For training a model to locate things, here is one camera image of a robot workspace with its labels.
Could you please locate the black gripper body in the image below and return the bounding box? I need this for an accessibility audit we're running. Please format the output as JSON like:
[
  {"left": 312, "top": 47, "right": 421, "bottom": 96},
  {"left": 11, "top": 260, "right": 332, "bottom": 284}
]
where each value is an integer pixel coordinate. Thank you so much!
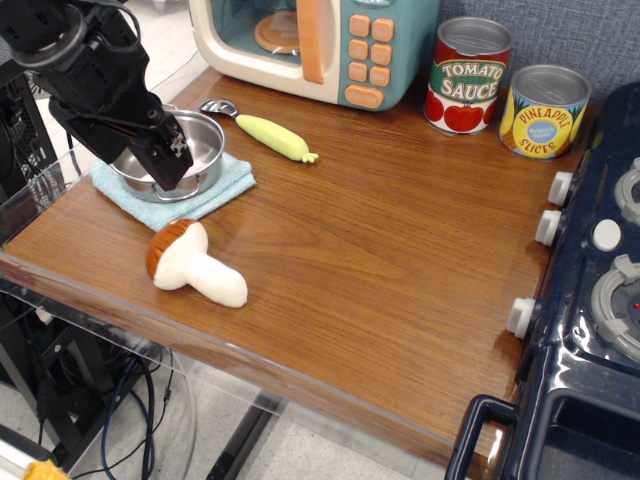
[{"left": 30, "top": 30, "right": 169, "bottom": 163}]

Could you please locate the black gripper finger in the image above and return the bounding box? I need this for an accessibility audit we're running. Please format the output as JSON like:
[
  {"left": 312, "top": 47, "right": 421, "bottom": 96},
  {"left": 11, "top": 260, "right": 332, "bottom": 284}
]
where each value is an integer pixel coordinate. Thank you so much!
[{"left": 129, "top": 130, "right": 193, "bottom": 191}]

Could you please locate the green handled metal spoon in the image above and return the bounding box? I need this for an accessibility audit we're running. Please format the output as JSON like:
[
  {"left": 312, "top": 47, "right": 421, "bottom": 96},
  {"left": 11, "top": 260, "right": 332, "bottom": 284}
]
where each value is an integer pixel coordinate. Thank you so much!
[{"left": 200, "top": 99, "right": 319, "bottom": 164}]

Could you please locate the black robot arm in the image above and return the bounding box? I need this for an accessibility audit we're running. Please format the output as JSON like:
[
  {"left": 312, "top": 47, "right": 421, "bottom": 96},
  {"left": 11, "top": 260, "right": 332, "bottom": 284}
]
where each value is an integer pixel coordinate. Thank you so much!
[{"left": 1, "top": 1, "right": 193, "bottom": 190}]

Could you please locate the light blue folded cloth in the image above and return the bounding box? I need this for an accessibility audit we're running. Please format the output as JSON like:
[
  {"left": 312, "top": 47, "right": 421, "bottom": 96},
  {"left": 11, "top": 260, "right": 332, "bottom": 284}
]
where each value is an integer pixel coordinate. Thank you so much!
[{"left": 89, "top": 153, "right": 256, "bottom": 232}]

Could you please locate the plush brown cap mushroom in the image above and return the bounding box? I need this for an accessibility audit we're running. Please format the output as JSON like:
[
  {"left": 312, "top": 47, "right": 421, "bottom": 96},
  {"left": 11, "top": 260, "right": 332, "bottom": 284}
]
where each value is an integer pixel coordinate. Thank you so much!
[{"left": 145, "top": 219, "right": 248, "bottom": 308}]

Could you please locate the toy microwave teal cream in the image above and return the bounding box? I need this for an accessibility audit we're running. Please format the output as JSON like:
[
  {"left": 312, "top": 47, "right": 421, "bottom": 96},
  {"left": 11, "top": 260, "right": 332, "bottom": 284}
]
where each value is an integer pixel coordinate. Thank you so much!
[{"left": 188, "top": 0, "right": 440, "bottom": 111}]

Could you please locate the black table leg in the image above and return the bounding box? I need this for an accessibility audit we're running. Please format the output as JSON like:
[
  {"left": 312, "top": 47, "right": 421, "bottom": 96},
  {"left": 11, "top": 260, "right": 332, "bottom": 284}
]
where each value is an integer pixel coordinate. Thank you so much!
[{"left": 205, "top": 402, "right": 278, "bottom": 480}]

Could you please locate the tomato sauce can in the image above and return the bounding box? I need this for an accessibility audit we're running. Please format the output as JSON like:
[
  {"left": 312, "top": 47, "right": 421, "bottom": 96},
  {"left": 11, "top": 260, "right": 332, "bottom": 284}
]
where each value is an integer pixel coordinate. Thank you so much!
[{"left": 424, "top": 16, "right": 514, "bottom": 134}]

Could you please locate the yellow sponge object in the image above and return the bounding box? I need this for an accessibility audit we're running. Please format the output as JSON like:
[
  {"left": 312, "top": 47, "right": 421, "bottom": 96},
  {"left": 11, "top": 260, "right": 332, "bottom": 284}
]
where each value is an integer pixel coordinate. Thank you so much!
[{"left": 22, "top": 460, "right": 69, "bottom": 480}]

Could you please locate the pineapple slices can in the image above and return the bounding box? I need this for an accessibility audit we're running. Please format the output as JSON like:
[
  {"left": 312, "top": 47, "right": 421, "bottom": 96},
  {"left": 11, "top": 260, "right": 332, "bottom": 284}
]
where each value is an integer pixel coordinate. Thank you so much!
[{"left": 499, "top": 64, "right": 592, "bottom": 160}]

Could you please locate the white stove knob bottom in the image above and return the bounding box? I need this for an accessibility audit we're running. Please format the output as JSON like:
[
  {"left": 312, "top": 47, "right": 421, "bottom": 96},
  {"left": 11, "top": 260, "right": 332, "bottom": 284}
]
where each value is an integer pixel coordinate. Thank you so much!
[{"left": 507, "top": 298, "right": 536, "bottom": 339}]

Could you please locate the white stove knob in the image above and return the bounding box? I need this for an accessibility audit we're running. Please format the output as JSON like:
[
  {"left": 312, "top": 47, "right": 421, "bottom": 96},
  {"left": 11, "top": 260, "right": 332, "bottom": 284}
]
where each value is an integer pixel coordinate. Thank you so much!
[
  {"left": 547, "top": 171, "right": 573, "bottom": 207},
  {"left": 535, "top": 210, "right": 562, "bottom": 247},
  {"left": 507, "top": 298, "right": 536, "bottom": 339}
]

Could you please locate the white stove knob middle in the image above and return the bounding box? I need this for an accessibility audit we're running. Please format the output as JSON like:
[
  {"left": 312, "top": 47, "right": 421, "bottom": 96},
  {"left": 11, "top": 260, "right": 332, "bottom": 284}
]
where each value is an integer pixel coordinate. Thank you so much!
[{"left": 535, "top": 210, "right": 562, "bottom": 247}]

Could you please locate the white stove knob top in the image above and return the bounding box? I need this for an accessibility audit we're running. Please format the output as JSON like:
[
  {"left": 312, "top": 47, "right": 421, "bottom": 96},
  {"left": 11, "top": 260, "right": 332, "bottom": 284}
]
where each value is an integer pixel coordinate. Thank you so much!
[{"left": 547, "top": 171, "right": 573, "bottom": 207}]

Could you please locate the dark blue toy stove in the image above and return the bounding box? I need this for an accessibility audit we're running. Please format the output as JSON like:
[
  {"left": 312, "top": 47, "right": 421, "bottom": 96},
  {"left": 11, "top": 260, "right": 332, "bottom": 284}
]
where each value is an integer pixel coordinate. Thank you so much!
[{"left": 446, "top": 83, "right": 639, "bottom": 479}]

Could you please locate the steel pot with handles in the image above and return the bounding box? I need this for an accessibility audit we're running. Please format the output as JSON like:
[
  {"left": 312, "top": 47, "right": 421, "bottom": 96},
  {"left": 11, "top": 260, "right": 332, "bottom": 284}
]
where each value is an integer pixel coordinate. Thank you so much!
[{"left": 111, "top": 104, "right": 225, "bottom": 203}]

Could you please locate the black metal frame rack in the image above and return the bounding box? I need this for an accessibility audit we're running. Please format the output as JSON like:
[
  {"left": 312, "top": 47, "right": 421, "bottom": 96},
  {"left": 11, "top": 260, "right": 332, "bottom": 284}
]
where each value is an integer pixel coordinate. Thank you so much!
[{"left": 0, "top": 59, "right": 151, "bottom": 471}]

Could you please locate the black cable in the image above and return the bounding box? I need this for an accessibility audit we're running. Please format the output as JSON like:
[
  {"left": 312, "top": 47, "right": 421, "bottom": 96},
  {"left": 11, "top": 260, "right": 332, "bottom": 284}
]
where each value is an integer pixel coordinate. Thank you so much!
[{"left": 74, "top": 349, "right": 176, "bottom": 480}]

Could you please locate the blue cable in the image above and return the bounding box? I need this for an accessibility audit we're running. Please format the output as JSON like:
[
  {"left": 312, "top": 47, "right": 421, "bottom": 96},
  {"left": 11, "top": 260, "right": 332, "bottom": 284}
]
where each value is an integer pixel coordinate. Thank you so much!
[{"left": 99, "top": 354, "right": 156, "bottom": 480}]

